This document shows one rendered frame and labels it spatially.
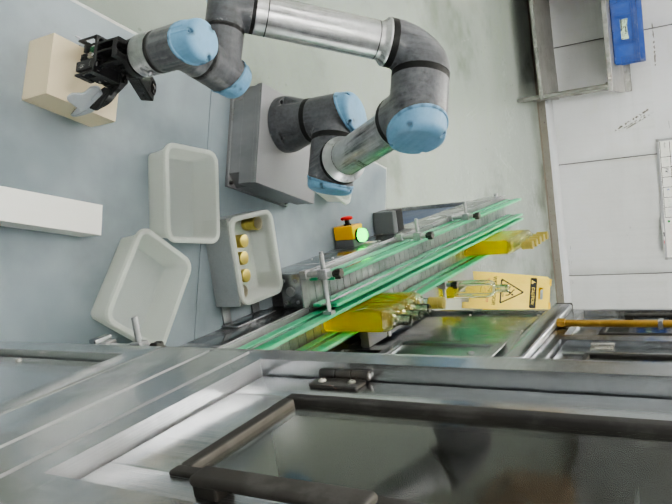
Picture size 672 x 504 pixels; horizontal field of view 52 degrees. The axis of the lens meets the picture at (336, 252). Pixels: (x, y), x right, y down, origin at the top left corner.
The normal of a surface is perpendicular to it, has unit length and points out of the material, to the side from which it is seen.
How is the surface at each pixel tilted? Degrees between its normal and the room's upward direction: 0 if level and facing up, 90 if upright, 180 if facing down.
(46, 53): 90
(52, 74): 0
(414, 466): 90
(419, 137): 84
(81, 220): 0
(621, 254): 90
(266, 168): 1
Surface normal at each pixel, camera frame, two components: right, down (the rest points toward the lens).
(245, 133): -0.53, -0.15
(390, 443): -0.14, -0.98
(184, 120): 0.85, -0.05
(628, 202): -0.51, 0.18
